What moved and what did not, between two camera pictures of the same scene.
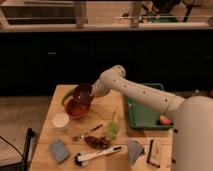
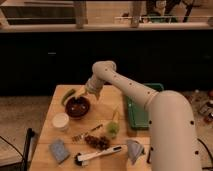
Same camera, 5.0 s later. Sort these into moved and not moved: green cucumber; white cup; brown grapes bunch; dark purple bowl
Moved: dark purple bowl
Not moved: green cucumber; brown grapes bunch; white cup
